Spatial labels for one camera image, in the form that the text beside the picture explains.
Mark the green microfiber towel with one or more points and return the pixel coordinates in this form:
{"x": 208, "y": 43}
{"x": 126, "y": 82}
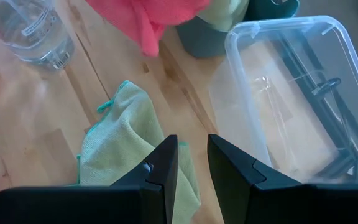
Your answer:
{"x": 225, "y": 14}
{"x": 120, "y": 149}

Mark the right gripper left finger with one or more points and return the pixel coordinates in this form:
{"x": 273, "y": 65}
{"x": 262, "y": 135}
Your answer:
{"x": 73, "y": 205}

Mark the clear spray bottle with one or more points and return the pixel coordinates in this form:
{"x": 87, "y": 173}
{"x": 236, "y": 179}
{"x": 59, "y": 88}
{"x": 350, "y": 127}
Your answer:
{"x": 26, "y": 31}

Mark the clear plastic bin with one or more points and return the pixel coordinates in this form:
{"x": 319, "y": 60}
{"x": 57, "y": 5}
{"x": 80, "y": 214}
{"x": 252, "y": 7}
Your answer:
{"x": 238, "y": 93}

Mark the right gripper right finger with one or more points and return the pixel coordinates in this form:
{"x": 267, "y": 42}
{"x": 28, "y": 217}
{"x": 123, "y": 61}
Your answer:
{"x": 291, "y": 205}

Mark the pink microfiber towel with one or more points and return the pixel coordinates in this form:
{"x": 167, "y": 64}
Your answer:
{"x": 141, "y": 18}

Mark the teal plastic basket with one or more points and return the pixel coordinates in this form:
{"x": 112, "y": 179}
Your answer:
{"x": 204, "y": 43}

